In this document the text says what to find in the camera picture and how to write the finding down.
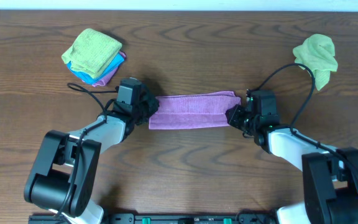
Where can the crumpled green cloth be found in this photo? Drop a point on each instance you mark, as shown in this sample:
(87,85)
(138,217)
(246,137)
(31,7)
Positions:
(318,53)

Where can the folded pink cloth under stack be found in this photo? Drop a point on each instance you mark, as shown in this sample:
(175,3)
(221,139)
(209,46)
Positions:
(111,70)

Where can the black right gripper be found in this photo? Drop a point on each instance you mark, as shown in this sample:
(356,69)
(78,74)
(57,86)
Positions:
(237,111)

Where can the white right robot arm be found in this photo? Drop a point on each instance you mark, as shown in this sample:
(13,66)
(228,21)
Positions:
(330,174)

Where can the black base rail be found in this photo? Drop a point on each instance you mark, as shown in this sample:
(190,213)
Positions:
(243,218)

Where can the folded green cloth on stack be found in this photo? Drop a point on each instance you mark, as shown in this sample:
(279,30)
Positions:
(91,53)

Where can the purple microfiber cloth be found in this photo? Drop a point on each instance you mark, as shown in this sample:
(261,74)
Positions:
(193,111)

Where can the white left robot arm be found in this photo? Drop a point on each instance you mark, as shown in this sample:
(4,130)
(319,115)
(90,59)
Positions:
(62,176)

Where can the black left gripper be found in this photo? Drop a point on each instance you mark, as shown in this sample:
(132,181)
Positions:
(153,103)

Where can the folded blue cloth in stack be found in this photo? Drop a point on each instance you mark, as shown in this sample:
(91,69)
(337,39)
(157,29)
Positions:
(86,78)

